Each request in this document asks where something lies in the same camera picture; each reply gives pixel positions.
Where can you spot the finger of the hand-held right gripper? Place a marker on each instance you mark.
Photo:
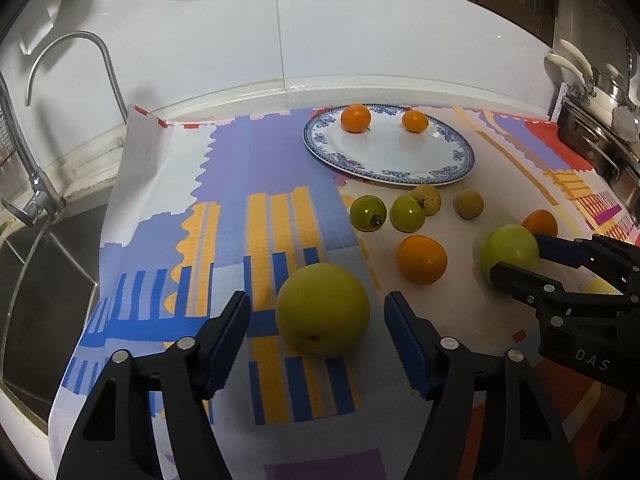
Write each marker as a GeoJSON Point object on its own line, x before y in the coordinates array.
{"type": "Point", "coordinates": [520, 282]}
{"type": "Point", "coordinates": [560, 252]}

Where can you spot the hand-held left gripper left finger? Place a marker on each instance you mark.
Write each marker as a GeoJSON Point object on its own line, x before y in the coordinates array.
{"type": "Point", "coordinates": [225, 355]}

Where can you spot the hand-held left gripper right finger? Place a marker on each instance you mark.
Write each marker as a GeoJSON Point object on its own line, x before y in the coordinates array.
{"type": "Point", "coordinates": [407, 345]}

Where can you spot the green round fruit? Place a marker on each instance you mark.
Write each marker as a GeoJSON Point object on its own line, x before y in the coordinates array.
{"type": "Point", "coordinates": [507, 247]}

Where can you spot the orange tangerine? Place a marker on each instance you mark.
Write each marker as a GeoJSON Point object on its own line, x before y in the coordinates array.
{"type": "Point", "coordinates": [539, 221]}
{"type": "Point", "coordinates": [415, 121]}
{"type": "Point", "coordinates": [421, 259]}
{"type": "Point", "coordinates": [355, 117]}

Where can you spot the yellow-green round fruit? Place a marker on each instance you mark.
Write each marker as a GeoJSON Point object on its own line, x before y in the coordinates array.
{"type": "Point", "coordinates": [322, 310]}

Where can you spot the brown spotted fruit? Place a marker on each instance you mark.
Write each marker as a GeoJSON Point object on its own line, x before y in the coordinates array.
{"type": "Point", "coordinates": [430, 195]}
{"type": "Point", "coordinates": [468, 204]}

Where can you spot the small green fruit dark calyx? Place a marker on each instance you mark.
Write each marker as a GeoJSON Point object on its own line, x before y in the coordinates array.
{"type": "Point", "coordinates": [362, 210]}

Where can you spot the blue patterned white plate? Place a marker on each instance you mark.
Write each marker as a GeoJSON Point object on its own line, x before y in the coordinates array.
{"type": "Point", "coordinates": [380, 155]}

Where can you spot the stainless steel pot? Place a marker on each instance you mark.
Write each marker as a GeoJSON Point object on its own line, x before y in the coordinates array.
{"type": "Point", "coordinates": [590, 130]}

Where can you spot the colourful patterned mat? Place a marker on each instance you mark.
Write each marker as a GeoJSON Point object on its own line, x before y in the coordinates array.
{"type": "Point", "coordinates": [280, 170]}

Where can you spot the stainless steel sink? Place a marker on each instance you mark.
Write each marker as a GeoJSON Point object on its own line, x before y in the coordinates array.
{"type": "Point", "coordinates": [35, 310]}

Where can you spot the chrome gooseneck faucet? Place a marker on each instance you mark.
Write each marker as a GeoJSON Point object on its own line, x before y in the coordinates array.
{"type": "Point", "coordinates": [70, 35]}

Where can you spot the white plastic bag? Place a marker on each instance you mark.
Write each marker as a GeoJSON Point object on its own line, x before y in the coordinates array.
{"type": "Point", "coordinates": [45, 20]}

